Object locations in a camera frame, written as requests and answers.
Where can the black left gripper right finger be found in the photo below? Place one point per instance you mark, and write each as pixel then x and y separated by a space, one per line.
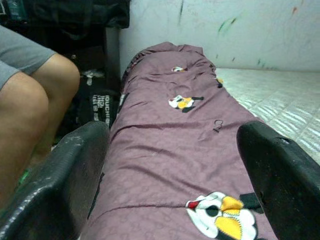
pixel 290 190

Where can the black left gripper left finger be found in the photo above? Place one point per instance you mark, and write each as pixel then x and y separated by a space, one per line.
pixel 50 195

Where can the purple cartoon print blanket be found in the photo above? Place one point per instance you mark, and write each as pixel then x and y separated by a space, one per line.
pixel 162 150

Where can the person's bare leg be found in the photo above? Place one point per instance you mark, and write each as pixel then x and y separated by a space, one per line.
pixel 20 125
pixel 62 87

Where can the black bag white print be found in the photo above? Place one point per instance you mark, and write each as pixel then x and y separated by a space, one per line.
pixel 97 107

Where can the grey shorts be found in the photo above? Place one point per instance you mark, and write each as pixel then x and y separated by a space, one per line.
pixel 20 52

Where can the black fabric bag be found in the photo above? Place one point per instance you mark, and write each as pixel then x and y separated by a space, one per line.
pixel 75 20

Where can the grey metal post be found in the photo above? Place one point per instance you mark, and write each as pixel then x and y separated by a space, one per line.
pixel 112 55

